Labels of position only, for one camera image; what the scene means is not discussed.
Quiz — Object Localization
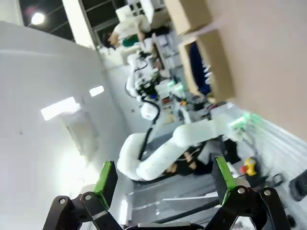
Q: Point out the white wall-mounted box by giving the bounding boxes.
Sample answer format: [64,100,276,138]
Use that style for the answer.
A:
[59,109,101,161]

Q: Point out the yellow red emergency stop button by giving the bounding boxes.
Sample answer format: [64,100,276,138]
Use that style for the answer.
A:
[239,157,259,177]

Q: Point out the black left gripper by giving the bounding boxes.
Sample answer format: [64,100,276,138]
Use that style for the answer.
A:
[135,75,160,97]

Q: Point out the small black object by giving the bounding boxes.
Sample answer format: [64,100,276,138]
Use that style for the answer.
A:
[289,169,307,202]

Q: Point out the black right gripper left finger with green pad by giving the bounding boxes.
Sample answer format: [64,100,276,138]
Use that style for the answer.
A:
[45,161,125,230]

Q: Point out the person in white shirt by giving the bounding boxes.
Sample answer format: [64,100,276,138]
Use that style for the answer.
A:
[103,7,153,48]

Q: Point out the open brown cardboard box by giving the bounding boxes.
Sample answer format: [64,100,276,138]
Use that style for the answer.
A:
[178,30,237,103]

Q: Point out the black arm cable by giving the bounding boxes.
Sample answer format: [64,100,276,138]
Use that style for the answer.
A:
[137,98,162,161]

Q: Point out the closed brown cardboard box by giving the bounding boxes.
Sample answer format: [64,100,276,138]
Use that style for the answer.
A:
[165,0,213,37]

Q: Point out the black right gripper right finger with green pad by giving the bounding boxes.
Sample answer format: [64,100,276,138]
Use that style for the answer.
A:
[203,157,291,230]

